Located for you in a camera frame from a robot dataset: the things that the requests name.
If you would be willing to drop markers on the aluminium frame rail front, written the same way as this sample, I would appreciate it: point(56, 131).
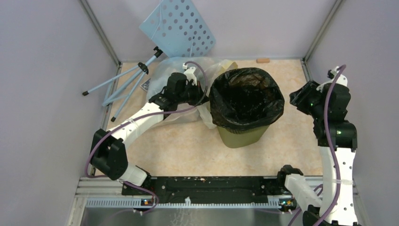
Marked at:
point(102, 192)

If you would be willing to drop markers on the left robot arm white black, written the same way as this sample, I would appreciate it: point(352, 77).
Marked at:
point(108, 154)

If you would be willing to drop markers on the green mesh trash bin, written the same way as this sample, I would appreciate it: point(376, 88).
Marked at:
point(240, 138)

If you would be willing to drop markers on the small wooden block back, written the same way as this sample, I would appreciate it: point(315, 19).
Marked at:
point(262, 60)

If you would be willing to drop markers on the light blue perforated stand plate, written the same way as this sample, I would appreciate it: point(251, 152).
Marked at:
point(177, 30)

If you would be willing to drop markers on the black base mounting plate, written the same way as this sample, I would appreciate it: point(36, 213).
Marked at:
point(214, 190)

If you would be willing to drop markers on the light blue tripod legs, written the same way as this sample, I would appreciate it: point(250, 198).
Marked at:
point(141, 69)

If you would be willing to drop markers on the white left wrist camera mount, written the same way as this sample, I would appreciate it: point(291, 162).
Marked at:
point(189, 72)

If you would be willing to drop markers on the black trash bag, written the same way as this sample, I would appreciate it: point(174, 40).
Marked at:
point(245, 98)

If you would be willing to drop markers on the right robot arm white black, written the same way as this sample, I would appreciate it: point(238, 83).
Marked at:
point(337, 142)

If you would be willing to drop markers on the aluminium corner post left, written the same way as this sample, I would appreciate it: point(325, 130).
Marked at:
point(99, 31)

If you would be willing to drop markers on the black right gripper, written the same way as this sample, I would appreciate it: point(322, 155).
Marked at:
point(299, 97)

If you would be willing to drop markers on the aluminium corner post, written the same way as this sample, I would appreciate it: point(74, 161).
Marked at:
point(99, 31)
point(334, 9)

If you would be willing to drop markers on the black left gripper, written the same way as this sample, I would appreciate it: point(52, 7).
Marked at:
point(198, 91)

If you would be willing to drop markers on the aluminium corner post right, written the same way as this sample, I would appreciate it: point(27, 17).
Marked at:
point(334, 9)

